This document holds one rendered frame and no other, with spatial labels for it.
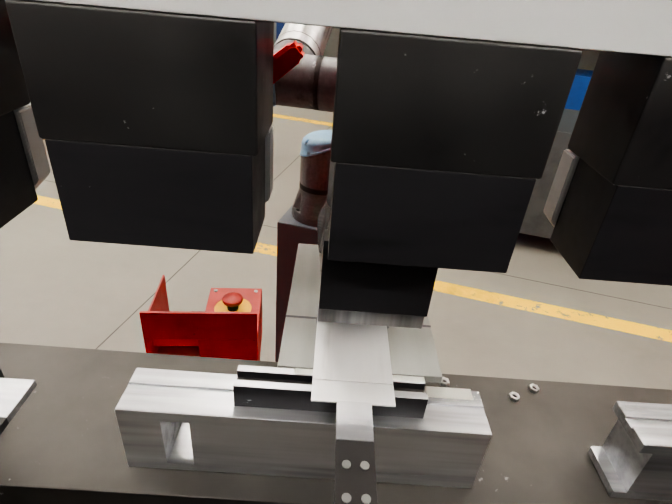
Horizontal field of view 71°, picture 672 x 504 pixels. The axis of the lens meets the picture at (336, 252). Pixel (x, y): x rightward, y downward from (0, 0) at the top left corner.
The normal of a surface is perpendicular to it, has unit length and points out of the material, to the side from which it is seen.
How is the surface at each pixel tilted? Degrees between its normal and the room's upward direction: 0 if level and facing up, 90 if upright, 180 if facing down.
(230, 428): 90
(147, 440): 90
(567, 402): 0
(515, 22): 90
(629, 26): 90
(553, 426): 0
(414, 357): 0
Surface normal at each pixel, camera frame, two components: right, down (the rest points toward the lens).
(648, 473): -0.02, 0.52
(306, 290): 0.07, -0.85
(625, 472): -1.00, -0.07
